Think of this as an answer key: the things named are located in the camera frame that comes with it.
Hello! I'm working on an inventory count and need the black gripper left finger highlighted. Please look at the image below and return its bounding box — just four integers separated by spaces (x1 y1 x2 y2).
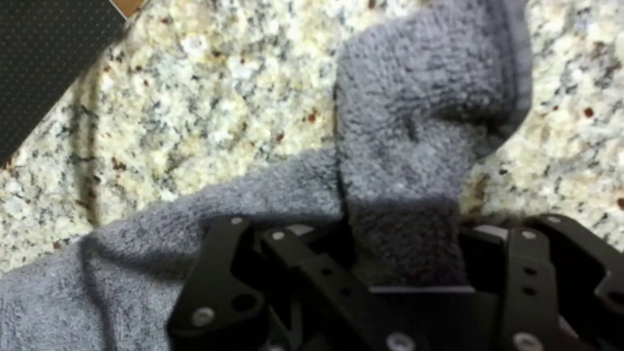
164 214 392 351

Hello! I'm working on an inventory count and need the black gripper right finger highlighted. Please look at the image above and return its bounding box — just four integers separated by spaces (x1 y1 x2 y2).
457 212 624 351

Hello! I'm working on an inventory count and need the grey terry towel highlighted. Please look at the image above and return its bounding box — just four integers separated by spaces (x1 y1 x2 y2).
0 0 535 351

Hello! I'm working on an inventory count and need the dark grey perforated panel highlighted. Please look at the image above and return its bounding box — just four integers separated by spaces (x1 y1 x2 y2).
0 0 129 164

